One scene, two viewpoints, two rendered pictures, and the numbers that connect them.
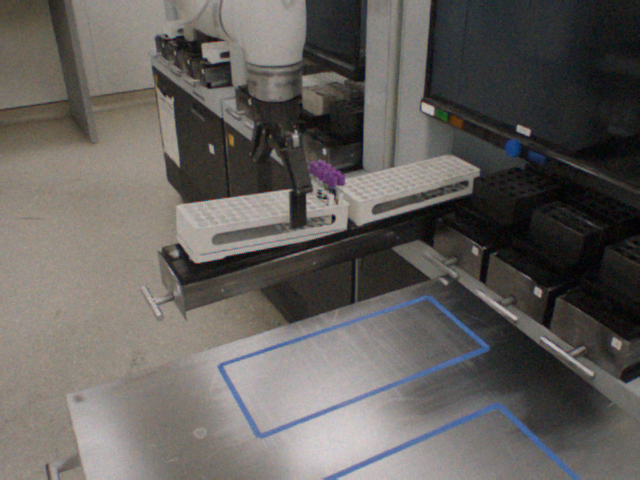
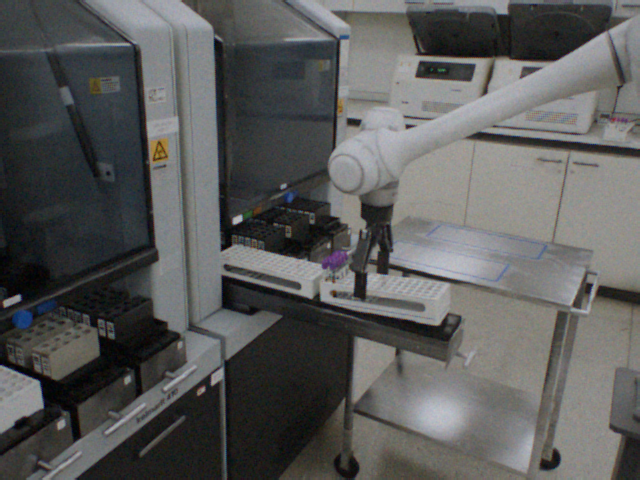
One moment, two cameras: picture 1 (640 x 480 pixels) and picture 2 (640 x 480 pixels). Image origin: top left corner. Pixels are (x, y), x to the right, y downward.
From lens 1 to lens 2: 2.15 m
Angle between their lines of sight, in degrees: 106
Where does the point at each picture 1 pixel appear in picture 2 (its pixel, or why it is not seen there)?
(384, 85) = (179, 241)
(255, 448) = (513, 264)
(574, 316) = (339, 238)
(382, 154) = (183, 306)
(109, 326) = not seen: outside the picture
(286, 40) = not seen: hidden behind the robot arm
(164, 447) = (544, 277)
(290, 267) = not seen: hidden behind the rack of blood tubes
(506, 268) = (317, 251)
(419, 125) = (216, 245)
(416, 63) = (208, 198)
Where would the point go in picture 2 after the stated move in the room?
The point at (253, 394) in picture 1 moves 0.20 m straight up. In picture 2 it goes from (495, 271) to (506, 201)
